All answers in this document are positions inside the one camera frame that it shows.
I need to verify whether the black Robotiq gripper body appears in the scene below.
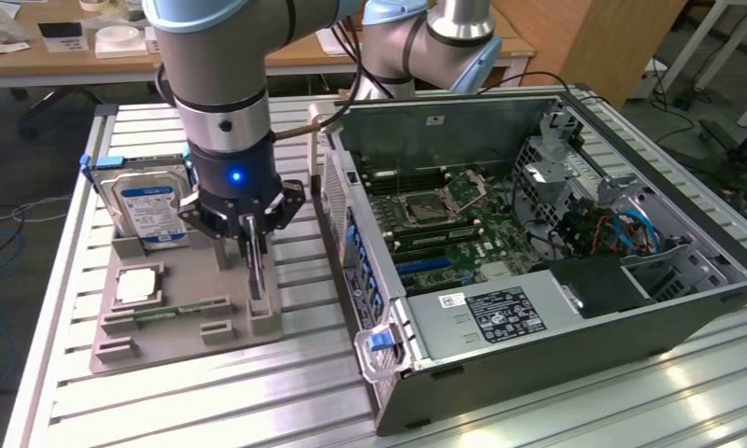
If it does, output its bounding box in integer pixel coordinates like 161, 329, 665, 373
187, 133, 286, 240

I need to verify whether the graphics card with metal bracket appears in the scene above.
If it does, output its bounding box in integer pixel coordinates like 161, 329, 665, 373
241, 212, 270, 304

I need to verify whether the hard disk in blue carrier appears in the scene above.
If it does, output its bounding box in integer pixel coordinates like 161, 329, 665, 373
79, 149, 195, 248

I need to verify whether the silver CPU chip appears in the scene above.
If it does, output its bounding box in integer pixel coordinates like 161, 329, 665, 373
115, 269, 161, 302

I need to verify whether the green RAM stick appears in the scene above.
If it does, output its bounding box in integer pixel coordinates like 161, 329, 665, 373
133, 301, 211, 324

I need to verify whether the CPU socket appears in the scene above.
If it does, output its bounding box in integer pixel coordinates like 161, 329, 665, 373
397, 190, 460, 231

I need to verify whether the labelled RAM stick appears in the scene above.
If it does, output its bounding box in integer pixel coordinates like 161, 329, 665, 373
389, 227, 481, 247

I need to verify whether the blue expansion slot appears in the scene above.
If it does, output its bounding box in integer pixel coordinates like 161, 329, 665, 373
396, 258, 448, 276

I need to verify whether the grey printed parts rack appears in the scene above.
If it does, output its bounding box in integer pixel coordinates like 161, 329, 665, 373
89, 228, 286, 375

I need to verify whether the metal CPU socket cover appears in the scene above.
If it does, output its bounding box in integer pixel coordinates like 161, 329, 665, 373
441, 166, 494, 210

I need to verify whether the white paper stack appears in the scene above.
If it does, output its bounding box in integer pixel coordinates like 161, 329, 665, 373
314, 33, 362, 57

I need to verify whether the green motherboard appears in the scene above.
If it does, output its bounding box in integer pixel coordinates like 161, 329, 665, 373
346, 151, 540, 300

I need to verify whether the black chair base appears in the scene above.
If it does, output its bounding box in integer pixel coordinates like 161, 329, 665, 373
10, 86, 103, 139

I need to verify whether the flat white box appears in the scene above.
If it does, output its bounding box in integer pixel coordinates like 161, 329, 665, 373
91, 36, 147, 61

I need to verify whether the grey power supply unit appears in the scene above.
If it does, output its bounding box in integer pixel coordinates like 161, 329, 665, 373
402, 270, 584, 363

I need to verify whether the grey latch with blue tab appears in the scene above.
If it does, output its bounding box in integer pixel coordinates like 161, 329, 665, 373
352, 326, 413, 383

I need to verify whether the wooden desk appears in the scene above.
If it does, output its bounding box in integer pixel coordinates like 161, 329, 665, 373
0, 0, 536, 90

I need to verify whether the perforated metal disk bay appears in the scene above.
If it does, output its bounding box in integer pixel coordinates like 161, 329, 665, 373
511, 135, 603, 234

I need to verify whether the black and white sign box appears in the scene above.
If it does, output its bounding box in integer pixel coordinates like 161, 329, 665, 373
35, 21, 91, 53

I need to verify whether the clear plastic bag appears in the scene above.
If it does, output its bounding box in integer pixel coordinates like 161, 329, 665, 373
0, 8, 29, 46

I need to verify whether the black plastic shroud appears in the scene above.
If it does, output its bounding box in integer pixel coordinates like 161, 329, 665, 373
531, 258, 656, 320

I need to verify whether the open black PC case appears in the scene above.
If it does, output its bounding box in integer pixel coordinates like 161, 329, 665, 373
308, 82, 747, 438

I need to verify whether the wooden cabinet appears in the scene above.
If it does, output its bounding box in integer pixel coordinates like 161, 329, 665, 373
490, 0, 689, 109

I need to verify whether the black equipment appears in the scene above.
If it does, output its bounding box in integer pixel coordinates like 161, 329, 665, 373
696, 119, 747, 211

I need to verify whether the blue floor cable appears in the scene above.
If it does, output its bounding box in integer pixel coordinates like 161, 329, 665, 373
0, 223, 26, 402

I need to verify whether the black cable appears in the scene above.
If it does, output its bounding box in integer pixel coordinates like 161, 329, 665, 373
472, 72, 605, 104

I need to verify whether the red wire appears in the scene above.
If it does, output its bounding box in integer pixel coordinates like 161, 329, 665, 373
588, 215, 617, 256

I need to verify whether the blue wire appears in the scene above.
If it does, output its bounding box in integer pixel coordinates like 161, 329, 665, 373
612, 208, 663, 256

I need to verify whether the white table frame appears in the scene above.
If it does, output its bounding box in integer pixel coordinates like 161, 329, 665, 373
656, 0, 747, 127

